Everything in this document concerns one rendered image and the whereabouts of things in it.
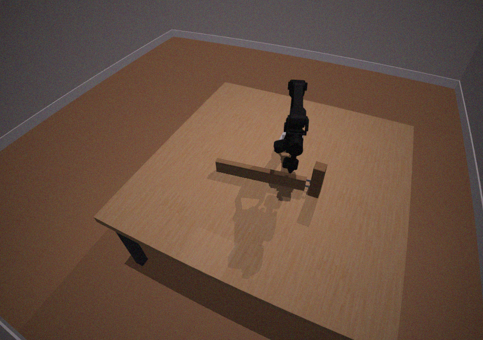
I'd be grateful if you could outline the brown wooden post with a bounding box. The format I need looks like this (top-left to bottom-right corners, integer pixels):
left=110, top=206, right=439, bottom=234
left=308, top=161, right=327, bottom=198

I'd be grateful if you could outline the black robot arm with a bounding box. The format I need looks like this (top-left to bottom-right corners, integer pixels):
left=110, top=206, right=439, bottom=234
left=274, top=80, right=309, bottom=156

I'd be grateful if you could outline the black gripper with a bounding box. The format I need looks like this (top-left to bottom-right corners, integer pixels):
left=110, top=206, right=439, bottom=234
left=282, top=155, right=299, bottom=173

